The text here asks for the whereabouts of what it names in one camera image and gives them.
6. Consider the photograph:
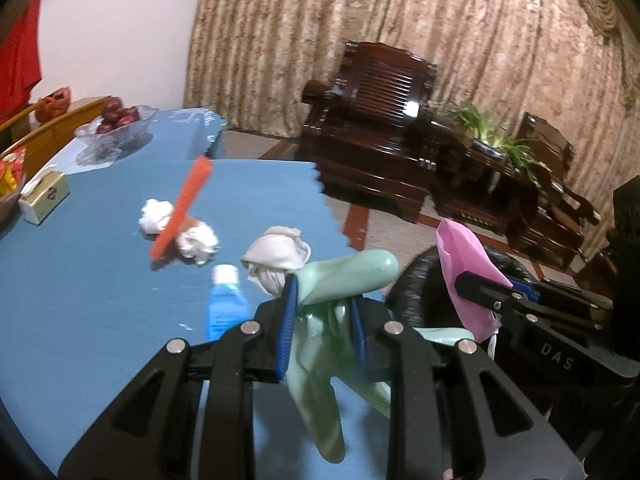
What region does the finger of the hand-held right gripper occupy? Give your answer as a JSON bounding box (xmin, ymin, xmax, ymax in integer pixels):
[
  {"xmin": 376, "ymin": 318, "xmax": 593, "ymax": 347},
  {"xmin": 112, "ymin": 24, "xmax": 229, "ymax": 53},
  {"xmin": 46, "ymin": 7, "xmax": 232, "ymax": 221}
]
[
  {"xmin": 512, "ymin": 281, "xmax": 616, "ymax": 317},
  {"xmin": 454, "ymin": 271, "xmax": 608, "ymax": 333}
]

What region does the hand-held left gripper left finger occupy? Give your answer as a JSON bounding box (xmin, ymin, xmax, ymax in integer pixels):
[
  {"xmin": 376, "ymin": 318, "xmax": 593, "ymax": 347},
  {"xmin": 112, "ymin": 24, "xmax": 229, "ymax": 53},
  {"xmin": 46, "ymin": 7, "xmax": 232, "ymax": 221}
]
[{"xmin": 57, "ymin": 276, "xmax": 301, "ymax": 480}]

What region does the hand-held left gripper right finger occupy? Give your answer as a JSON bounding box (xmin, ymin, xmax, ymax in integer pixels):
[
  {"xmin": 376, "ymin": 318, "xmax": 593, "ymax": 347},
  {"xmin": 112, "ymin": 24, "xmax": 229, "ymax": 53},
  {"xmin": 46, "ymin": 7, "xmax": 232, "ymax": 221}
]
[{"xmin": 349, "ymin": 297, "xmax": 587, "ymax": 480}]

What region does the green rubber glove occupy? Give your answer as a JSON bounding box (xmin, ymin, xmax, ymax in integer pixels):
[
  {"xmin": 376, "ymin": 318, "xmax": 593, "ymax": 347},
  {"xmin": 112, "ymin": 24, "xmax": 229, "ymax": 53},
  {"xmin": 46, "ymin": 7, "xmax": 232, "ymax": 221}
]
[{"xmin": 282, "ymin": 249, "xmax": 476, "ymax": 465}]

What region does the knotted white bundle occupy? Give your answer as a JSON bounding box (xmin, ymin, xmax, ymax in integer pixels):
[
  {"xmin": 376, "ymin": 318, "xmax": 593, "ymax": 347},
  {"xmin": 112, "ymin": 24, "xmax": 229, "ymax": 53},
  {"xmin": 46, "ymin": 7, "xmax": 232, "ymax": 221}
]
[{"xmin": 241, "ymin": 226, "xmax": 311, "ymax": 296}]

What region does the blue bottle with white cap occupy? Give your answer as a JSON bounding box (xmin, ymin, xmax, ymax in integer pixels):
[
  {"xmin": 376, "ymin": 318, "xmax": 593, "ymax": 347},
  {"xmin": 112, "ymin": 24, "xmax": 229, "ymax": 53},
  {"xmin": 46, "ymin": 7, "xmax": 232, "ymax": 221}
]
[{"xmin": 205, "ymin": 265, "xmax": 252, "ymax": 341}]

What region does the black waste bin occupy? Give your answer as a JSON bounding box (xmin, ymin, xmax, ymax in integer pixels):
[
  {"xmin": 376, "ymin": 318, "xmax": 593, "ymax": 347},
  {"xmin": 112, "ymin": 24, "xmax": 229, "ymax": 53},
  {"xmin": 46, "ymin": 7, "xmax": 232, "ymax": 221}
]
[{"xmin": 385, "ymin": 241, "xmax": 538, "ymax": 346}]

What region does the white tissue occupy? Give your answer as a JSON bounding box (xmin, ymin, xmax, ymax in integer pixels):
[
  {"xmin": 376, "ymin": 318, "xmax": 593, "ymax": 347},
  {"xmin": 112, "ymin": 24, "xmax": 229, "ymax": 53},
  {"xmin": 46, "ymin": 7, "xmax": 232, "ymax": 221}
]
[
  {"xmin": 140, "ymin": 199, "xmax": 174, "ymax": 235},
  {"xmin": 175, "ymin": 222, "xmax": 220, "ymax": 266}
]

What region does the orange foam net sleeve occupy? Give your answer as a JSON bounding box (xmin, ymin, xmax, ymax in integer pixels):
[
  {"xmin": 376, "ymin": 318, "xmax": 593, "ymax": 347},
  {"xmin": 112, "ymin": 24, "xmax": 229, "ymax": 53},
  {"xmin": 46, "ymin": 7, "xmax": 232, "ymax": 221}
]
[{"xmin": 150, "ymin": 156, "xmax": 213, "ymax": 261}]

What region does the dark wooden side table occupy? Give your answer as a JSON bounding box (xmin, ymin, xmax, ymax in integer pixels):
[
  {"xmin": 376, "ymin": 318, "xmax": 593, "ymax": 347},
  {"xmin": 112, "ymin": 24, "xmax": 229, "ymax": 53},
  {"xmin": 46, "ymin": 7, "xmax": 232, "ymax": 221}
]
[{"xmin": 430, "ymin": 120, "xmax": 556, "ymax": 237}]

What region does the dark wooden cushioned armchair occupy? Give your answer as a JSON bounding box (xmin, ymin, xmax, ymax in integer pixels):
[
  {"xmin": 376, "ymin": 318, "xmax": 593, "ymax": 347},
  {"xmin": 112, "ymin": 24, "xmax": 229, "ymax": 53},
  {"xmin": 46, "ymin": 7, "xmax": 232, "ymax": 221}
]
[{"xmin": 505, "ymin": 112, "xmax": 601, "ymax": 271}]

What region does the green potted plant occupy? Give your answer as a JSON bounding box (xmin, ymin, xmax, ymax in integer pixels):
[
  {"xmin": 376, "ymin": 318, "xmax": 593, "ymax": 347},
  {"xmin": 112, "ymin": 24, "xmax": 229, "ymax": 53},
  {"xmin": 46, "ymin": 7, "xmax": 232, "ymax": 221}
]
[{"xmin": 432, "ymin": 101, "xmax": 546, "ymax": 186}]

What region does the dark wooden slatted armchair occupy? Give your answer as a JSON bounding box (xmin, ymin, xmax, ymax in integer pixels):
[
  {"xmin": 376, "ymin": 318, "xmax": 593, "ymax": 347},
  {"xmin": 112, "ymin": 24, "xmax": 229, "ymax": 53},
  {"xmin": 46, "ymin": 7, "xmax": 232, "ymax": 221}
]
[{"xmin": 298, "ymin": 40, "xmax": 441, "ymax": 223}]

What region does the glass fruit bowl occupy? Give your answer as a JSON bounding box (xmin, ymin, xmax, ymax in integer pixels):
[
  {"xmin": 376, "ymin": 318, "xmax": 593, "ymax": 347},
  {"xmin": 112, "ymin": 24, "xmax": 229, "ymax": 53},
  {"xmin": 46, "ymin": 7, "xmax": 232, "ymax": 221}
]
[{"xmin": 74, "ymin": 104, "xmax": 160, "ymax": 160}]

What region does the tissue box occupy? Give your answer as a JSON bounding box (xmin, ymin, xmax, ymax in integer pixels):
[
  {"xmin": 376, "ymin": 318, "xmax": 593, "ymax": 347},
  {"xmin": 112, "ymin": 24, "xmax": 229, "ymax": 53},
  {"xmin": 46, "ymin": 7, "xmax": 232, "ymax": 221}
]
[{"xmin": 19, "ymin": 170, "xmax": 71, "ymax": 224}]

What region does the beige patterned curtain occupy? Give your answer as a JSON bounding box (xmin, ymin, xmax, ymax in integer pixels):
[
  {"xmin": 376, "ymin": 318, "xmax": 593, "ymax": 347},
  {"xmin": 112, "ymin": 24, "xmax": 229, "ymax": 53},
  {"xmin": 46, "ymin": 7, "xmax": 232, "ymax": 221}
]
[{"xmin": 182, "ymin": 0, "xmax": 640, "ymax": 196}]

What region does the glass snack bowl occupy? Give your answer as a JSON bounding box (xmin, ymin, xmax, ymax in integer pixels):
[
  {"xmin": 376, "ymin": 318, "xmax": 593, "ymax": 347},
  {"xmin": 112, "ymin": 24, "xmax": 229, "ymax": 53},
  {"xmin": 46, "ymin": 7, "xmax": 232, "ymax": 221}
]
[{"xmin": 0, "ymin": 180, "xmax": 23, "ymax": 228}]

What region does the pile of red snack packets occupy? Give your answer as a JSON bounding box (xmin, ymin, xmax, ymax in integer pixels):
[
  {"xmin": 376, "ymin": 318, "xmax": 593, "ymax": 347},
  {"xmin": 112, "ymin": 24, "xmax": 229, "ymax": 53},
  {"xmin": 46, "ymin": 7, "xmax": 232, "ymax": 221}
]
[{"xmin": 0, "ymin": 146, "xmax": 27, "ymax": 197}]

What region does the wooden chair with curved back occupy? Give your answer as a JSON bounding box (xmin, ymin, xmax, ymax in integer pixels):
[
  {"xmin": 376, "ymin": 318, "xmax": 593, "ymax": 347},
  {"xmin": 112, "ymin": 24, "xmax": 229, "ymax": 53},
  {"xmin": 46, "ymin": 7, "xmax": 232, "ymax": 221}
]
[{"xmin": 0, "ymin": 102, "xmax": 53, "ymax": 166}]

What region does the red cloth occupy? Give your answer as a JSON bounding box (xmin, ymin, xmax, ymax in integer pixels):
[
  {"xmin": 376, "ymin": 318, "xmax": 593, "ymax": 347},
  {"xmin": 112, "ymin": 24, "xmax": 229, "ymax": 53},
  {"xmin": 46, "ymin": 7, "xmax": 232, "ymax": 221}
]
[{"xmin": 0, "ymin": 0, "xmax": 43, "ymax": 116}]

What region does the red plastic bag with handles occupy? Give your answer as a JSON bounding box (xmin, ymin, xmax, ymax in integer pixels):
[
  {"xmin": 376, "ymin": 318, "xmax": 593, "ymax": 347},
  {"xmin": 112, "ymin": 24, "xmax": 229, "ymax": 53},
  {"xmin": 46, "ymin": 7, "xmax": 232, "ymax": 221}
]
[{"xmin": 34, "ymin": 87, "xmax": 71, "ymax": 123}]

